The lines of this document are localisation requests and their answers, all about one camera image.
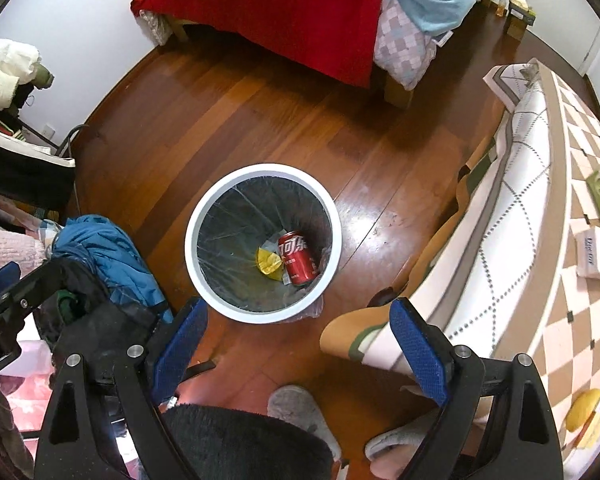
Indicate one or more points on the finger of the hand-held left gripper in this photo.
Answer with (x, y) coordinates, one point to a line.
(2, 282)

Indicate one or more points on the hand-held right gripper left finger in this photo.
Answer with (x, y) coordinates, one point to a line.
(180, 347)

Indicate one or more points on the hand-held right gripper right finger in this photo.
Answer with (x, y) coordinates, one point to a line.
(420, 355)

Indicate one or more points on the white bin with black liner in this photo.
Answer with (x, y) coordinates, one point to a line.
(200, 260)

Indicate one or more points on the pink fluffy cloth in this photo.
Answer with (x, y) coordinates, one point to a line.
(7, 247)

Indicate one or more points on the pink printed cloth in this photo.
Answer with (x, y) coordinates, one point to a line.
(22, 380)

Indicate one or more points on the black cloth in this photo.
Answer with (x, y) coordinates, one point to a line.
(100, 320)

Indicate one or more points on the grey fluffy slipper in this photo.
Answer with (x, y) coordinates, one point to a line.
(300, 410)
(405, 442)

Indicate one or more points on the blue jacket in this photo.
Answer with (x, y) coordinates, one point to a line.
(110, 255)

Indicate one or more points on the person's black trouser leg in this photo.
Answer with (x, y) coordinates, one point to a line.
(240, 445)

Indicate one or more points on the yellow crumpled wrapper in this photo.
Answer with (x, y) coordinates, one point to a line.
(269, 261)

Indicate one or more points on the red soda can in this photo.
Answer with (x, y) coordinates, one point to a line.
(298, 258)

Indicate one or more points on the yellow peel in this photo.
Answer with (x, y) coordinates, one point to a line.
(582, 407)

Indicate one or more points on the table with checkered tablecloth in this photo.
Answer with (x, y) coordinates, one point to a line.
(520, 210)

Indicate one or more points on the white cardboard box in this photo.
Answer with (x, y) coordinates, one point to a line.
(597, 252)

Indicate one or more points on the white fluffy garment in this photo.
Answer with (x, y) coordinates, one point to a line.
(2, 72)

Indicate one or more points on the olive green cloth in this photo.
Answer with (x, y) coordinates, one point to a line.
(43, 74)

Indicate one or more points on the checkered pink quilt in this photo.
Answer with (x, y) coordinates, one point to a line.
(402, 47)

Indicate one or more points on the red bedsheet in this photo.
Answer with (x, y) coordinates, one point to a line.
(280, 25)

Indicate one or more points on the dark tissue box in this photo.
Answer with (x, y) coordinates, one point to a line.
(522, 10)

